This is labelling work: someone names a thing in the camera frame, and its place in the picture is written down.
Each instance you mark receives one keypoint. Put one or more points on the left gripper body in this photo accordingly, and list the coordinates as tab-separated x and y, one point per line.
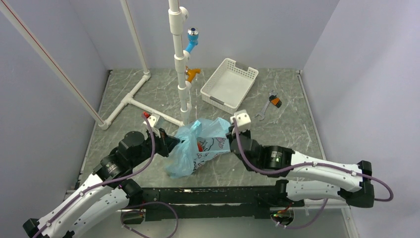
161	146

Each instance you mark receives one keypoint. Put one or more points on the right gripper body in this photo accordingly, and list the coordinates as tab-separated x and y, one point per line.
232	133

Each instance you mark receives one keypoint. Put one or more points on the light blue plastic bag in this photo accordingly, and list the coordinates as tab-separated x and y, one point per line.
185	157

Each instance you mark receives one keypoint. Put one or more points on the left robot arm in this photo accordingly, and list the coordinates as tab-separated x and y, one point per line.
107	189

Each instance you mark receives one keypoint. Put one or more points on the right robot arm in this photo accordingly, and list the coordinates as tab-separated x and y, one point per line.
303	177

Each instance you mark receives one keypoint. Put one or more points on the silver wrench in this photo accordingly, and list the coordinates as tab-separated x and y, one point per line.
261	114

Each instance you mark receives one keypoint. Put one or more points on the orange black small tool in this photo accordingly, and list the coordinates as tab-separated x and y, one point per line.
275	101

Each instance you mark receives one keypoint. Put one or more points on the white plastic basket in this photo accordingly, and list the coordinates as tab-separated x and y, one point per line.
228	86

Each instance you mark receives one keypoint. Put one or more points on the orange pipe fitting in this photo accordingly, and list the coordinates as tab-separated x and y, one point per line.
191	73

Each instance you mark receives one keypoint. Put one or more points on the blue pipe fitting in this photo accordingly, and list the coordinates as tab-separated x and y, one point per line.
192	36

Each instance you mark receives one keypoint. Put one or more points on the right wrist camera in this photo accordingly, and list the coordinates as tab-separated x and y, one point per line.
242	119

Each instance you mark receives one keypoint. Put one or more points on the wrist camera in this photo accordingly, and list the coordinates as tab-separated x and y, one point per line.
153	121
242	119

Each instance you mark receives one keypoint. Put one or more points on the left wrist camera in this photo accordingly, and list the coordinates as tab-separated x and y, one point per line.
153	121

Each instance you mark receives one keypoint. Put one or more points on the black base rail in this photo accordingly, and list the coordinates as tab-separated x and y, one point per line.
211	202

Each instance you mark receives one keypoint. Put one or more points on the white PVC pipe frame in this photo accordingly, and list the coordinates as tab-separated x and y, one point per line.
54	55

